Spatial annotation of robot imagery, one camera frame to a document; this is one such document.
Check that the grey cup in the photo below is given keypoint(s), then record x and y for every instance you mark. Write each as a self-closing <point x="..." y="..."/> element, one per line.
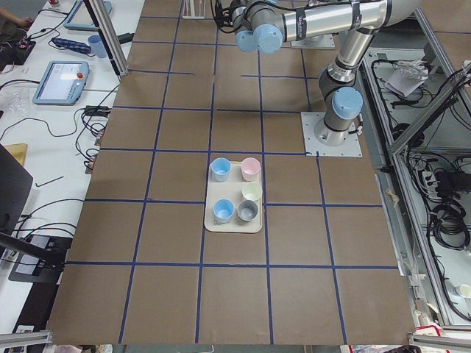
<point x="247" y="210"/>

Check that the teach pendant tablet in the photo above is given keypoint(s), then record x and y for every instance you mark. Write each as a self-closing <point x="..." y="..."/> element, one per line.
<point x="79" y="18"/>
<point x="62" y="83"/>

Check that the light blue cup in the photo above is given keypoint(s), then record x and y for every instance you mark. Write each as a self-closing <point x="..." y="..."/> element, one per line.
<point x="223" y="211"/>
<point x="220" y="169"/>

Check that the blue power strip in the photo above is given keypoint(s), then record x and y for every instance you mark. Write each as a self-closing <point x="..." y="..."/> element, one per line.
<point x="66" y="44"/>

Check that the crumpled white paper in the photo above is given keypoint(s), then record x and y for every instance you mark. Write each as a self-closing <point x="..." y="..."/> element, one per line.
<point x="408" y="76"/>

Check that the blue cup on desk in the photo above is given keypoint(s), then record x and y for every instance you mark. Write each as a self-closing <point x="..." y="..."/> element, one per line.
<point x="97" y="46"/>

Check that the white plastic tray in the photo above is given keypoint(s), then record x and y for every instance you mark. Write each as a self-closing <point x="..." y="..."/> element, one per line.
<point x="231" y="189"/>

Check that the black monitor stand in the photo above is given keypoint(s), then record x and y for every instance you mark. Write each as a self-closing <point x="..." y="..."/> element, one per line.
<point x="41" y="258"/>

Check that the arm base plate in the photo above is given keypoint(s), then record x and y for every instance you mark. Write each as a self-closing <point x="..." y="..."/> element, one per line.
<point x="314" y="148"/>

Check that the pink cup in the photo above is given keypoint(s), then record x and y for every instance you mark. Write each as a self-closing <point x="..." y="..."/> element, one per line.
<point x="250" y="169"/>

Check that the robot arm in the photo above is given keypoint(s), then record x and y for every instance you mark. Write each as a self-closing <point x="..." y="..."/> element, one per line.
<point x="264" y="26"/>

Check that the aluminium side frame rail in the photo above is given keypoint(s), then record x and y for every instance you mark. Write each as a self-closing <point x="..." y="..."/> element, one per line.
<point x="425" y="139"/>

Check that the cream cup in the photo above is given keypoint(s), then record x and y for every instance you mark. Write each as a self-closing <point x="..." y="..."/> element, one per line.
<point x="252" y="191"/>

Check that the aluminium frame post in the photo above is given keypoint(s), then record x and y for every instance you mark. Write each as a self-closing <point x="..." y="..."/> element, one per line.
<point x="102" y="21"/>

